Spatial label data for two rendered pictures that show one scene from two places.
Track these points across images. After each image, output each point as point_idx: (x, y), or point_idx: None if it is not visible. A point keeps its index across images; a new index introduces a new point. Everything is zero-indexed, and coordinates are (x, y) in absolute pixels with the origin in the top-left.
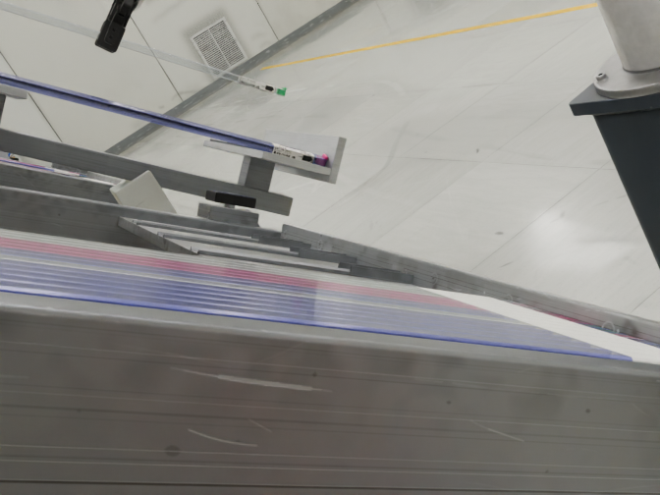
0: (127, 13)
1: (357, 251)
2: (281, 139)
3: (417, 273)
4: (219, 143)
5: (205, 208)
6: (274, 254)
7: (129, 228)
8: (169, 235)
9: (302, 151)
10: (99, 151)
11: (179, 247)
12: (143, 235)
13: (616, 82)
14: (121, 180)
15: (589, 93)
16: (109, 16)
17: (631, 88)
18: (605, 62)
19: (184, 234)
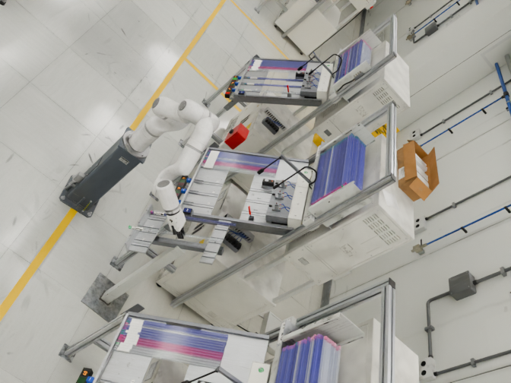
0: None
1: (189, 188)
2: (134, 232)
3: (195, 178)
4: (153, 239)
5: (192, 213)
6: (203, 191)
7: (212, 210)
8: (217, 194)
9: (157, 212)
10: (191, 242)
11: (220, 189)
12: (215, 203)
13: (145, 153)
14: (112, 346)
15: (141, 159)
16: (182, 228)
17: (149, 152)
18: (134, 154)
19: (209, 201)
